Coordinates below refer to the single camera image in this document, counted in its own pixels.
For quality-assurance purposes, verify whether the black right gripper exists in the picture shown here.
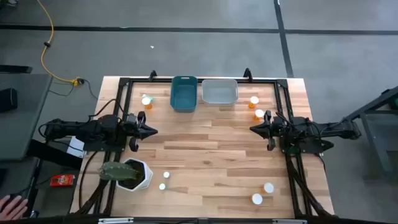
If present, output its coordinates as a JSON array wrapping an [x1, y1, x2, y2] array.
[[249, 110, 284, 152]]

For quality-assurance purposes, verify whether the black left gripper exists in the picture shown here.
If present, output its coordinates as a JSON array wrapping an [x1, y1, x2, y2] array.
[[124, 111, 159, 152]]

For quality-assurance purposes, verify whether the teal plastic bin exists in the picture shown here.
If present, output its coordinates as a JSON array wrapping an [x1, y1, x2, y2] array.
[[170, 75, 198, 112]]

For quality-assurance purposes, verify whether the white plastic bin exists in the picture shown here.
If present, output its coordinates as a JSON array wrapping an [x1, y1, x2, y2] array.
[[201, 78, 239, 106]]

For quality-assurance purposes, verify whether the white hexagonal plant pot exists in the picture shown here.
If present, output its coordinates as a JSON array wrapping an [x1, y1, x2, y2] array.
[[116, 157, 154, 192]]

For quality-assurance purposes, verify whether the green cactus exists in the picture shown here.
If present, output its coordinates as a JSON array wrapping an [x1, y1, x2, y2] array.
[[98, 161, 142, 182]]

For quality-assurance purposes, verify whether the white box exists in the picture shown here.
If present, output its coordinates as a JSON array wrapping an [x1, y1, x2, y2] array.
[[67, 136, 85, 159]]

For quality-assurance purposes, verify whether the red box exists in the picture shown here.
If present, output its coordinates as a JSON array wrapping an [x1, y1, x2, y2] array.
[[49, 174, 76, 187]]

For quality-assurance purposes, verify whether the black diagonal beam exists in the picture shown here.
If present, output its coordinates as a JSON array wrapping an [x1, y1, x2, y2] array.
[[26, 139, 85, 170]]

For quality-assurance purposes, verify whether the dark metal stand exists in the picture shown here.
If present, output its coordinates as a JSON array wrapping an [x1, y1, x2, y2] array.
[[341, 86, 398, 177]]

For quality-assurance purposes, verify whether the grey side table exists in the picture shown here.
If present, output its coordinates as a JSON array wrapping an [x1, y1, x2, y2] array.
[[0, 73, 53, 161]]

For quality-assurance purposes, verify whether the black device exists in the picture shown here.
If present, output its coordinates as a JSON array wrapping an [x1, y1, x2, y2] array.
[[0, 88, 19, 113]]

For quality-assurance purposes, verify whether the black flat bar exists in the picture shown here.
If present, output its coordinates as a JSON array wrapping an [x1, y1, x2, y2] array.
[[0, 64, 34, 74]]

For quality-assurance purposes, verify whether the person's hand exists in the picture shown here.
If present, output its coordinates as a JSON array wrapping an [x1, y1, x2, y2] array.
[[0, 195, 29, 221]]

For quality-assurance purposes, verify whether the black metal table frame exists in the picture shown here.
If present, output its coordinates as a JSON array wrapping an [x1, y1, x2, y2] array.
[[76, 77, 335, 217]]

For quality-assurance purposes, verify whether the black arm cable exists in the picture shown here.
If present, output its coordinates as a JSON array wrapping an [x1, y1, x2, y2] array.
[[88, 98, 125, 121]]

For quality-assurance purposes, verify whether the black floor cable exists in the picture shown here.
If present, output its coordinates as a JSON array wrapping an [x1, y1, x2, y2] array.
[[48, 77, 99, 100]]

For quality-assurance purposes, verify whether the black cable bundle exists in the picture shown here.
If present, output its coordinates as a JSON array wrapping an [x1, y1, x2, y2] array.
[[285, 154, 331, 217], [74, 151, 121, 215]]

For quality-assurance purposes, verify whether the silver metal bracket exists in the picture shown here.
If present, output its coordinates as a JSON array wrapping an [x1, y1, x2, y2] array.
[[272, 219, 308, 224], [98, 217, 134, 224]]

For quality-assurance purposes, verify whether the yellow extension cable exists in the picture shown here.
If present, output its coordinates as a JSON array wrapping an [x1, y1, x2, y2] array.
[[36, 0, 82, 86]]

